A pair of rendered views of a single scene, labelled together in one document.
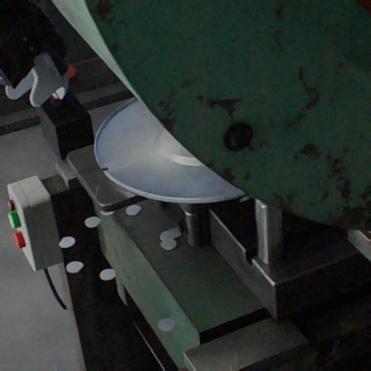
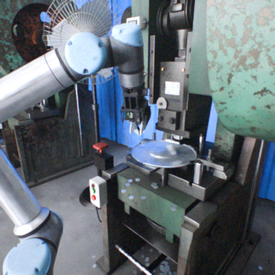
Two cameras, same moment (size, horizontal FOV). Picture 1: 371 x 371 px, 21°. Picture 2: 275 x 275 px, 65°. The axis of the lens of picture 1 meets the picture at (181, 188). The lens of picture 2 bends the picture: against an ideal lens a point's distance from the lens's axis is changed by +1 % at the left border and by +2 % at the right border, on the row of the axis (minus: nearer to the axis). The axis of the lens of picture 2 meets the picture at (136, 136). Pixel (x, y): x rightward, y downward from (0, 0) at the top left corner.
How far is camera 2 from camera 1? 0.65 m
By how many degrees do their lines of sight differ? 27
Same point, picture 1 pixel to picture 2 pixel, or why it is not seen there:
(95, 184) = (142, 166)
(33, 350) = (73, 244)
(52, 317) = (76, 232)
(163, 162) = (158, 159)
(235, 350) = (200, 212)
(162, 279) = (161, 196)
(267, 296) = (200, 194)
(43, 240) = (102, 196)
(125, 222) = (137, 183)
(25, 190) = (96, 180)
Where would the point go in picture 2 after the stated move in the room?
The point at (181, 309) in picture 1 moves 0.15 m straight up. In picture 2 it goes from (173, 203) to (176, 169)
